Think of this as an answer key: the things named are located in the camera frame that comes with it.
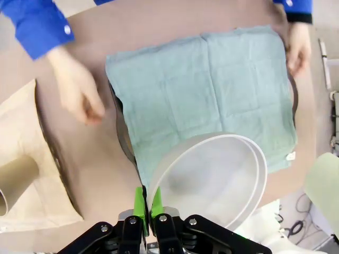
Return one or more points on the person's left forearm blue sleeve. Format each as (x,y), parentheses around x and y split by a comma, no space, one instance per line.
(298,10)

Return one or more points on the teal cloth mat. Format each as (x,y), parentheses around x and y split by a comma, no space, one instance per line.
(198,92)

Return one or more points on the beige cloth mat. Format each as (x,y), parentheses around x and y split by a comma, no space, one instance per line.
(26,127)

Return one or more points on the person's left hand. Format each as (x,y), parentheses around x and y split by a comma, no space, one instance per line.
(299,47)

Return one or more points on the person's right hand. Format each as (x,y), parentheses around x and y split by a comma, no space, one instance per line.
(79,90)

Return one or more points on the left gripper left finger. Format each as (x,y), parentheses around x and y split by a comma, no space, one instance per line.
(131,232)

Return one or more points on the tall brown cup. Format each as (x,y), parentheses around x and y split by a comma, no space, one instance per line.
(16,172)

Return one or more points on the white bowl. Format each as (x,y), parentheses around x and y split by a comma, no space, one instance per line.
(212,185)

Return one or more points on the tall light green cup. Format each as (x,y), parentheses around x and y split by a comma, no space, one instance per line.
(325,185)

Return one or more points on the dark brown plastic tray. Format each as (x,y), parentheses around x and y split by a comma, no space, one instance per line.
(121,137)

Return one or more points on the person in blue shirt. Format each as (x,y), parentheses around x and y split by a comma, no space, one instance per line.
(104,1)

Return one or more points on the person's right forearm blue sleeve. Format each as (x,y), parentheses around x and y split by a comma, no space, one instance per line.
(34,23)

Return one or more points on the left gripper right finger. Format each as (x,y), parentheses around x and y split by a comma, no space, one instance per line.
(167,232)

